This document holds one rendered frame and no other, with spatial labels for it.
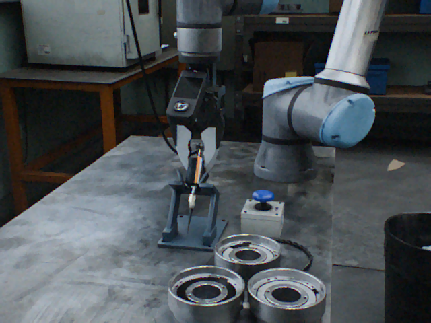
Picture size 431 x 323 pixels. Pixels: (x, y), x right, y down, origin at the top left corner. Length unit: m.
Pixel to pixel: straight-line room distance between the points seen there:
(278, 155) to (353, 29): 0.32
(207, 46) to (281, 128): 0.39
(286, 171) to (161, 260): 0.45
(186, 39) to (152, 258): 0.37
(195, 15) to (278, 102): 0.39
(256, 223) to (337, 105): 0.31
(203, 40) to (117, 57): 2.09
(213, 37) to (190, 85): 0.09
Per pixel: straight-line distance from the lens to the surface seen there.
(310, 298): 0.80
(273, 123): 1.28
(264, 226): 1.01
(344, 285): 2.54
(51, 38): 3.16
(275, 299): 0.78
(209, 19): 0.95
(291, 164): 1.29
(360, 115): 1.19
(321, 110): 1.18
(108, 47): 3.04
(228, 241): 0.93
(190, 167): 0.99
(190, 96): 0.92
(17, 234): 1.09
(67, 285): 0.90
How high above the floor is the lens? 1.24
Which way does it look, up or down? 18 degrees down
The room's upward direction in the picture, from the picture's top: straight up
